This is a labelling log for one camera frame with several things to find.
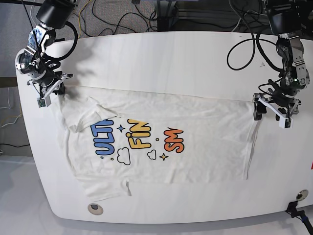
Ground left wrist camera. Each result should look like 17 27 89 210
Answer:
279 117 293 128

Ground white printed T-shirt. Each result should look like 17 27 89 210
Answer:
52 86 258 201

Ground white cable on floor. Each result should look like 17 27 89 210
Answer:
0 87 23 128

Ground yellow cable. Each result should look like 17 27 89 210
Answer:
77 0 93 40

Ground black metal frame post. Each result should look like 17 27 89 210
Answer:
154 0 178 32

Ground black clamp with cable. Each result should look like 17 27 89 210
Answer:
285 201 313 235

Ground silver table grommet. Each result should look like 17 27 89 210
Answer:
88 203 103 215
296 189 309 201

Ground silver table grommet right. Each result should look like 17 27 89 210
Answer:
296 189 309 201

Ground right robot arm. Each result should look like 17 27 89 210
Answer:
16 0 78 101

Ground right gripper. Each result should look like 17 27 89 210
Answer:
26 71 73 98

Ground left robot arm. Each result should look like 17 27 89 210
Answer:
253 0 313 127

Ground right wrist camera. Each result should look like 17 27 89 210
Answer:
37 96 51 108

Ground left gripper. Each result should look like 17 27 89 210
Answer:
253 93 301 120

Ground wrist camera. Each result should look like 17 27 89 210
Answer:
279 117 293 128
37 96 51 108

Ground silver table grommet left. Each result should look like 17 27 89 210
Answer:
88 203 103 215

